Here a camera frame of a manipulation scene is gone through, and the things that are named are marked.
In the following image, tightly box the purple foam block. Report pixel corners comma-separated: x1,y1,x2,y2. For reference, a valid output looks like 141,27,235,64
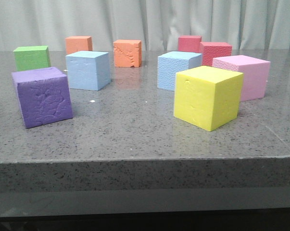
12,67,73,128

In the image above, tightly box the dented orange foam block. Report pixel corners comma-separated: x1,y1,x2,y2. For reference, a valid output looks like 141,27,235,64
113,39,142,67

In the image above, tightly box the smooth light blue foam block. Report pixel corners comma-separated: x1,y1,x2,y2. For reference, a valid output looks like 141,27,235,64
65,51,111,91

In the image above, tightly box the red foam block rear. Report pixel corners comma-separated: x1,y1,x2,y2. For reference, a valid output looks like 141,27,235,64
178,35,202,53

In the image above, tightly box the orange foam block far left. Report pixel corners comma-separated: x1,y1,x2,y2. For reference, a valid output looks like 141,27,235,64
65,36,93,54

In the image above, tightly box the textured red foam block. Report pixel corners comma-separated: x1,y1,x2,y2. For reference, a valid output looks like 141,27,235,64
200,42,232,66

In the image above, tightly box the pink foam block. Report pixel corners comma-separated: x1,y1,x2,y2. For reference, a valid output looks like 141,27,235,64
212,55,270,102

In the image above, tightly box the textured light blue foam block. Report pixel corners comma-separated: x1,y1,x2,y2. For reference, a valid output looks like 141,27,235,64
157,51,202,91

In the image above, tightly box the yellow foam block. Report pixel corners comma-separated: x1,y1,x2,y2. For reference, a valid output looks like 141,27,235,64
174,66,244,131

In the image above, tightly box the green foam block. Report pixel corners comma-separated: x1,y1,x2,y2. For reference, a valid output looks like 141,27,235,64
13,45,51,71

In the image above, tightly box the grey curtain backdrop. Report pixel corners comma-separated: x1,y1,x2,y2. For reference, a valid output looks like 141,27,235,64
0,0,290,51

